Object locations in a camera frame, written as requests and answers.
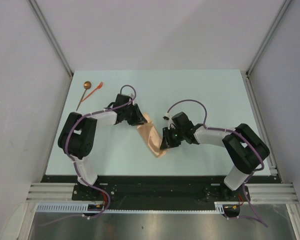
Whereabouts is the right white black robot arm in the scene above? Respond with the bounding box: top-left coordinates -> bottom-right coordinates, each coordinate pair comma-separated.
160,112 -> 270,201

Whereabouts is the copper spoon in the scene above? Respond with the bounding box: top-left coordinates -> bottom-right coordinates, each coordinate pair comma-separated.
76,81 -> 92,111

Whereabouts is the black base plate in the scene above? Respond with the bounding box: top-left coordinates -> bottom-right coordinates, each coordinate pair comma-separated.
72,175 -> 251,211

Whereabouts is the left aluminium frame post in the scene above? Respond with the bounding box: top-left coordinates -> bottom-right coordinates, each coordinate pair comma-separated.
26,0 -> 74,79

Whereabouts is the slotted cable duct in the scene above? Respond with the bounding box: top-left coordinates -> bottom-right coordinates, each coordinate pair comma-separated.
36,203 -> 240,214

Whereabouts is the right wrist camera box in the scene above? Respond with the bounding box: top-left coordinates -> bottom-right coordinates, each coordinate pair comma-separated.
163,112 -> 175,130

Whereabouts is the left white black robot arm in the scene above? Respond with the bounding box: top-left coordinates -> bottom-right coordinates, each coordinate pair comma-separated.
57,93 -> 147,200

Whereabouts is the orange plastic fork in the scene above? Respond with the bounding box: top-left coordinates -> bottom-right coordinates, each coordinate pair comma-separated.
81,81 -> 104,102

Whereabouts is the orange cloth napkin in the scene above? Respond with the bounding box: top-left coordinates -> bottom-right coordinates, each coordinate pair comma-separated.
136,112 -> 168,158

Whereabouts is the aluminium frame post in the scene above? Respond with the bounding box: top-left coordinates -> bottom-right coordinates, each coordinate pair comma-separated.
246,0 -> 293,76
26,0 -> 74,79

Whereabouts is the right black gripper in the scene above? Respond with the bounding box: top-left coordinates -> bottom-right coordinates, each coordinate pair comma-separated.
160,126 -> 185,150

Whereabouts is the right aluminium frame post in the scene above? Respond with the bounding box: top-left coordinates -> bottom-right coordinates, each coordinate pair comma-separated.
246,0 -> 293,76

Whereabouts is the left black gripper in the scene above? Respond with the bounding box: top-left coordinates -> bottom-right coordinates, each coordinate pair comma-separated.
122,103 -> 147,126

